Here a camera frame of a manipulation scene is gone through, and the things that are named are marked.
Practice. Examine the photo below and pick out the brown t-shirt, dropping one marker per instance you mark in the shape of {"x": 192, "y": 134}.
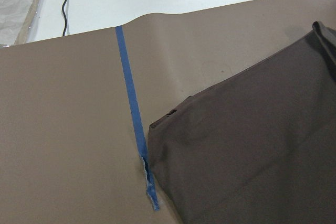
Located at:
{"x": 258, "y": 147}

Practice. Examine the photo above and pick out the clear plastic bag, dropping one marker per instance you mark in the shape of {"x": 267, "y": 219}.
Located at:
{"x": 16, "y": 19}

